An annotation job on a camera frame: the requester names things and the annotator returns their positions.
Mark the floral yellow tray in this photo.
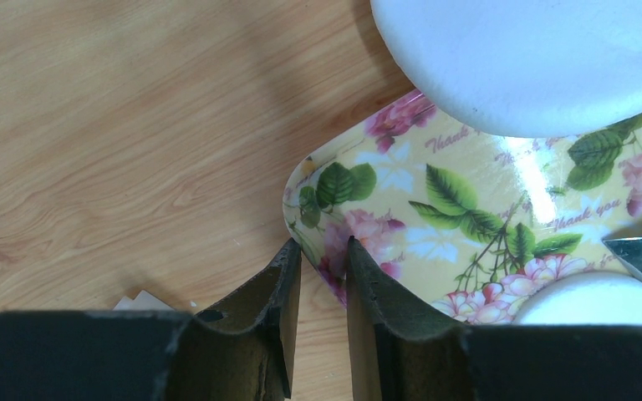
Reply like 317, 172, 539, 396
283, 91, 642, 324

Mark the white dough ball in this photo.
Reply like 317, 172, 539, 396
371, 1, 642, 138

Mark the white and blue toy block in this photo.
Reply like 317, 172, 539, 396
113, 290, 174, 311

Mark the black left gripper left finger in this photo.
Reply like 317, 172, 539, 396
0, 241, 301, 400

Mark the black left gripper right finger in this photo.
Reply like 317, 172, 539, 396
345, 238, 642, 400

